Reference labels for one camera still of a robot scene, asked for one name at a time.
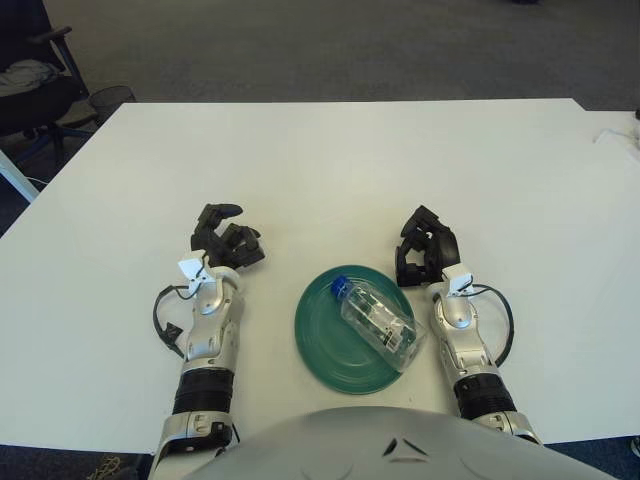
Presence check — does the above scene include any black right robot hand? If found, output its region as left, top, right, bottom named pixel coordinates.
left=393, top=204, right=462, bottom=288

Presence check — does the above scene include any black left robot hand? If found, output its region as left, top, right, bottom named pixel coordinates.
left=189, top=202, right=267, bottom=272

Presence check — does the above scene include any clear plastic bottle blue cap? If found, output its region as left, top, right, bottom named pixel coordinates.
left=330, top=274, right=429, bottom=374

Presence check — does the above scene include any green ribbed plate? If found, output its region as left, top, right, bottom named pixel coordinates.
left=293, top=263, right=416, bottom=396

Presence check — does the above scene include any silver robot torso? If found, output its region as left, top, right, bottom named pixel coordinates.
left=179, top=405, right=621, bottom=480

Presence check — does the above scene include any white desk edge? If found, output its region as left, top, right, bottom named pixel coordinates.
left=0, top=149, right=40, bottom=204

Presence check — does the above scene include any black office chair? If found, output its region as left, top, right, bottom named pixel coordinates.
left=0, top=0, right=99, bottom=161

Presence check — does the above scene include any grey crumpled cloth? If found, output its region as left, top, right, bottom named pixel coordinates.
left=0, top=58, right=61, bottom=96

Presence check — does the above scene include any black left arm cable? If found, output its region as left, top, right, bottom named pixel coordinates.
left=152, top=283, right=201, bottom=359

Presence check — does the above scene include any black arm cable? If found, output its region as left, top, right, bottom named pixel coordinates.
left=152, top=283, right=201, bottom=359
left=472, top=283, right=516, bottom=369

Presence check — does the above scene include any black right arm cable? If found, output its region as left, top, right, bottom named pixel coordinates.
left=472, top=283, right=516, bottom=369

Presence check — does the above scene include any black wire mesh wastebasket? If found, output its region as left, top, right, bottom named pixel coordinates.
left=88, top=84, right=136, bottom=126

